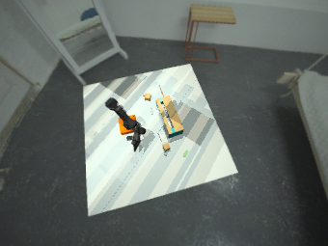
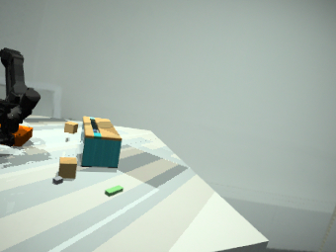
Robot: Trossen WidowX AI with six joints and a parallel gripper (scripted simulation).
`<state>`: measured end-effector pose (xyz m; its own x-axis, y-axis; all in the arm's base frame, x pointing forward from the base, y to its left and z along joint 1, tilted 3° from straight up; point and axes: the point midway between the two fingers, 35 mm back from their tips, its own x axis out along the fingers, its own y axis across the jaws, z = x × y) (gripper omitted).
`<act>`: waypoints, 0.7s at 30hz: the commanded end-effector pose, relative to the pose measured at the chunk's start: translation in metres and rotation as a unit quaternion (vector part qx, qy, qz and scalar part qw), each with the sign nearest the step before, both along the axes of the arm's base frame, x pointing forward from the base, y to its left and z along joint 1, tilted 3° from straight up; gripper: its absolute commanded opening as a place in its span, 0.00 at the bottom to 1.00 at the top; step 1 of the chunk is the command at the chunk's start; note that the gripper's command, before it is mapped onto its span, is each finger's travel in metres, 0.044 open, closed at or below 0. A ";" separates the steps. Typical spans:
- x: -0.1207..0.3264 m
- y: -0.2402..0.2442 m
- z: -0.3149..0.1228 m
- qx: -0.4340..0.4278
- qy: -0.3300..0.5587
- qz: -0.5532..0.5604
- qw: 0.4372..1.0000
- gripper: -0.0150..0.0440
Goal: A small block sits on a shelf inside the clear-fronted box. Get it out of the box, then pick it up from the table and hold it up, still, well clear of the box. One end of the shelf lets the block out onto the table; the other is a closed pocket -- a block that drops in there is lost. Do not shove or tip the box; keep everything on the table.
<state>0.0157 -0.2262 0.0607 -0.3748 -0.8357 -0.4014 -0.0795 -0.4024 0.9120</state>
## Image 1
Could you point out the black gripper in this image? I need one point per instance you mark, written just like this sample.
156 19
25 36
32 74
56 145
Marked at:
135 143

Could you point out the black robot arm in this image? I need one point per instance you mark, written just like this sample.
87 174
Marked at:
128 123

